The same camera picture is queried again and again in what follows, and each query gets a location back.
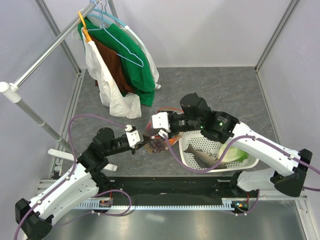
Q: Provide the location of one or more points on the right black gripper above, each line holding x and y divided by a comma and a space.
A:
172, 133

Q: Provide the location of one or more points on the grey toy fish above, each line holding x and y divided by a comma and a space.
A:
204, 160

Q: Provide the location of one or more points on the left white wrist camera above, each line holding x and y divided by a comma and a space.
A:
134, 137

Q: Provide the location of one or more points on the blue wire hanger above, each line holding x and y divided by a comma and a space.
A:
120, 39

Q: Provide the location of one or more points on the orange hanger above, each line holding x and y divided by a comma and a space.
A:
84, 30

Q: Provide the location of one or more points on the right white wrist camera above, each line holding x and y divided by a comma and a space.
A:
160, 122

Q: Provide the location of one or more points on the small orange pumpkin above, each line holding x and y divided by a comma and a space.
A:
174, 140

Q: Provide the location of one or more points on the green shirt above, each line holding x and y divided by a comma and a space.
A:
141, 80

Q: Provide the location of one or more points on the white shirt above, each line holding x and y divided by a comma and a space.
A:
128, 106

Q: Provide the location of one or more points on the purple grape bunch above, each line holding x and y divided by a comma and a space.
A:
156, 146

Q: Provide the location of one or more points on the green lettuce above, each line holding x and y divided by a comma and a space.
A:
234, 154

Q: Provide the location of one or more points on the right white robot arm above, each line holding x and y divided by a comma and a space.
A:
287, 169

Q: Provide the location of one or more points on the brown garment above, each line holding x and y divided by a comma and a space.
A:
113, 62

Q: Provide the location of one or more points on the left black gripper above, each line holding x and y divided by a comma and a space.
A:
144, 141

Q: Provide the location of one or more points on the grey cable duct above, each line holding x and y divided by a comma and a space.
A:
101, 204

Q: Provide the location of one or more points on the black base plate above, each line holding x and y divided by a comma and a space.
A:
179, 189

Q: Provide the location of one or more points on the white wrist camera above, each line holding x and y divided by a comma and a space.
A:
134, 137
160, 122

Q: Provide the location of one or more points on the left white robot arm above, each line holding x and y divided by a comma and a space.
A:
37, 216

